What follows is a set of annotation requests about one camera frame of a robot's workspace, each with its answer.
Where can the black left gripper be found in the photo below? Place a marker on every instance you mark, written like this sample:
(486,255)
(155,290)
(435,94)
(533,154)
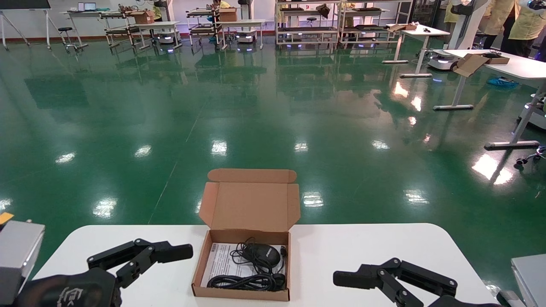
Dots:
(64,292)

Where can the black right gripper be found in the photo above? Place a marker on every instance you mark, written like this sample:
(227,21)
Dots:
(460,303)

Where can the brown cardboard box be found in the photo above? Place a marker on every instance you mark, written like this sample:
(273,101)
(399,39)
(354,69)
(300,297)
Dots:
(143,17)
(228,15)
(249,204)

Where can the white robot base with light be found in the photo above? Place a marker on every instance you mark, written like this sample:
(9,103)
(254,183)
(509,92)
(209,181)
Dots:
(535,115)

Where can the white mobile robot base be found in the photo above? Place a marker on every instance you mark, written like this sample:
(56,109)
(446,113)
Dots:
(246,37)
(166,37)

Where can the open cardboard box with flap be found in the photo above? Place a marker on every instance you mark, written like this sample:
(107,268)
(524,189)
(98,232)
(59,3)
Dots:
(471,64)

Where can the white printed manual sheet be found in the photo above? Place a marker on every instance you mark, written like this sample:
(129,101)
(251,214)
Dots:
(219,260)

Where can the black computer mouse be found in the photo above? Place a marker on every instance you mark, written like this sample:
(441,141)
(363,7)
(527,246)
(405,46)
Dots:
(262,253)

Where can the grey rounded robot part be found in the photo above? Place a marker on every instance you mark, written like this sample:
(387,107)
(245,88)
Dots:
(509,299)

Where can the chair base with castors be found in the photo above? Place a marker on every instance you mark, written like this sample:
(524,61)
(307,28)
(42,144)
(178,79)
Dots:
(531,157)

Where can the yellow tag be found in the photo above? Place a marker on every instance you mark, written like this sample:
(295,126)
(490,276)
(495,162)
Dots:
(5,217)

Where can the blue shoe covers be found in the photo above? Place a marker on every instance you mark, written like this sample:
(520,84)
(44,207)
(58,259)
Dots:
(503,82)

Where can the metal trolley rack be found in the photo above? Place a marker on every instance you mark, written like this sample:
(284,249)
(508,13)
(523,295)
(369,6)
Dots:
(121,30)
(202,30)

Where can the large white table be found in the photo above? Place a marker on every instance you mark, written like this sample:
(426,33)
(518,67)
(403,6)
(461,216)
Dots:
(520,66)

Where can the white table with cardboard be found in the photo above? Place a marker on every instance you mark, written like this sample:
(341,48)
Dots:
(426,32)

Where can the black round stool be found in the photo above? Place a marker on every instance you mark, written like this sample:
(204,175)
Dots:
(65,30)

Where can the flat cardboard piece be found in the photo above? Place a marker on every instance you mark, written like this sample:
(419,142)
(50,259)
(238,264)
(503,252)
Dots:
(401,27)

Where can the metal shelf rack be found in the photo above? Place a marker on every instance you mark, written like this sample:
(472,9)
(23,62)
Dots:
(307,30)
(371,27)

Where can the white table with laptop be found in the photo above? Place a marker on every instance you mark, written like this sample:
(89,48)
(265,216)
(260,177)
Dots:
(85,13)

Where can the white robot with wheeled base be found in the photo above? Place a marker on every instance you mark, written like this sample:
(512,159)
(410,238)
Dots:
(467,25)

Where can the open laptop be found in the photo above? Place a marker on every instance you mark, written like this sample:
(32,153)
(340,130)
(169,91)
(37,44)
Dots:
(87,6)

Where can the dark screen on stand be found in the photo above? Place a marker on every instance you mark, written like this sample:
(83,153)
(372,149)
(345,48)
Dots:
(23,4)

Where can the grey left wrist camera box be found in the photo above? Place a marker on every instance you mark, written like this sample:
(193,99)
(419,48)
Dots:
(17,256)

